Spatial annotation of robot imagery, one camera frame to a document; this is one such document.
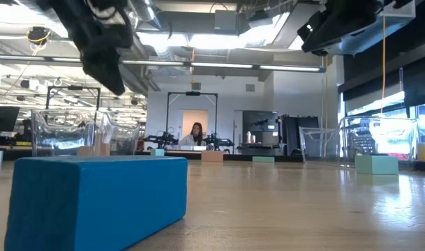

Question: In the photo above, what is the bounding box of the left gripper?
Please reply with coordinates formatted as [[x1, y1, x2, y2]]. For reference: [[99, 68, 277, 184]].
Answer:
[[37, 0, 135, 96]]

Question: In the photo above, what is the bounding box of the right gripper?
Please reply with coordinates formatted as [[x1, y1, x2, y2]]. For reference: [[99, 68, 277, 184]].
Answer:
[[297, 0, 386, 56]]

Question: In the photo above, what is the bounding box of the clear plastic bin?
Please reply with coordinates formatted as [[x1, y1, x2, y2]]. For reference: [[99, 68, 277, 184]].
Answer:
[[299, 116, 419, 165], [31, 109, 142, 158]]

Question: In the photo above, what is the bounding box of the long blue block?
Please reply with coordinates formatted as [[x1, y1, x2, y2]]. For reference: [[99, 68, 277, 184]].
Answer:
[[4, 155, 188, 251]]

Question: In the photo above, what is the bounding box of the tan cardboard block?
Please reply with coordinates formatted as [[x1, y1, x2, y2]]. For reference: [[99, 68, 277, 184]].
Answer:
[[201, 150, 224, 162]]

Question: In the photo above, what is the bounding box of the long ceiling light bar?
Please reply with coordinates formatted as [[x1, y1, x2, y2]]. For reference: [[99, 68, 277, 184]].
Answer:
[[0, 54, 327, 74]]

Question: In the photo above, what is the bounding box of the person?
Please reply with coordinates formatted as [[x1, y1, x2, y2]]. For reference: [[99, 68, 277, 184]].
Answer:
[[179, 121, 208, 146]]

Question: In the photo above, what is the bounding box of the black monitor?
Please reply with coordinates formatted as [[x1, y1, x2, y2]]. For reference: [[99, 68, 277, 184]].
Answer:
[[0, 106, 20, 132]]

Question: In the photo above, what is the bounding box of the black cabinet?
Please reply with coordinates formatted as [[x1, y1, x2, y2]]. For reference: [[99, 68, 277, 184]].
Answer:
[[280, 114, 320, 156], [242, 110, 279, 156]]

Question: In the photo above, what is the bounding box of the black gantry frame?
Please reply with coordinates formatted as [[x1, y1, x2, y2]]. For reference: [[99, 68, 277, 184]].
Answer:
[[45, 85, 101, 112], [165, 91, 219, 151]]

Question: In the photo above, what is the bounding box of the yellow ceiling cable reel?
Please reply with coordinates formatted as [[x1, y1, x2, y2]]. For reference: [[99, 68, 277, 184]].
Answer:
[[26, 26, 52, 47]]

